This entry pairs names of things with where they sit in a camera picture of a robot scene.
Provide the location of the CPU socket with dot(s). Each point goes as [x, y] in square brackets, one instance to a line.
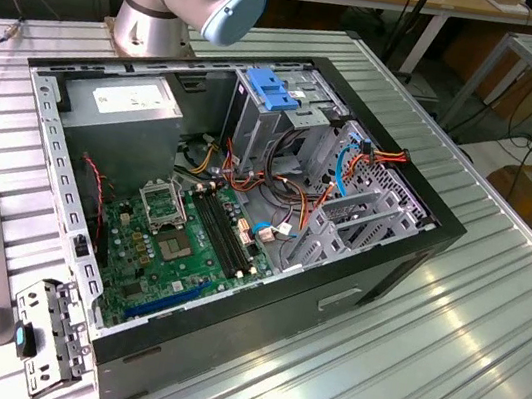
[173, 247]

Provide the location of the grey metal disk bay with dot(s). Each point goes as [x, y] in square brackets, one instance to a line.
[321, 233]

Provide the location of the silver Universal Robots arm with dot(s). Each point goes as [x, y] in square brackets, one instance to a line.
[145, 3]

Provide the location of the black clip with blue tab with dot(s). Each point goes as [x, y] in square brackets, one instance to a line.
[28, 341]

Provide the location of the green motherboard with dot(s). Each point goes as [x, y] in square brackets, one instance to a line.
[183, 272]

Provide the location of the grey metal card bracket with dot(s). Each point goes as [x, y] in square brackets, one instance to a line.
[69, 325]

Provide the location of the grey power supply unit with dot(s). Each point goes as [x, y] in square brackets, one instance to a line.
[117, 145]

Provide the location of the blue plastic cage latch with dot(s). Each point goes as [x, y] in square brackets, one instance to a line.
[272, 94]

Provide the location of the grey optical drive cage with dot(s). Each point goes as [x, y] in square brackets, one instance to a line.
[252, 126]

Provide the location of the blue expansion slot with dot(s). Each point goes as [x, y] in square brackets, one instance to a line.
[163, 302]

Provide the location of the black tripod stand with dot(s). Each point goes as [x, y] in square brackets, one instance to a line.
[409, 25]

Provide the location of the black open PC case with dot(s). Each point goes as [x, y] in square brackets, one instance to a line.
[251, 324]

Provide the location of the black RAM slot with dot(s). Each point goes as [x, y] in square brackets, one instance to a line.
[220, 233]
[234, 230]
[228, 232]
[214, 235]

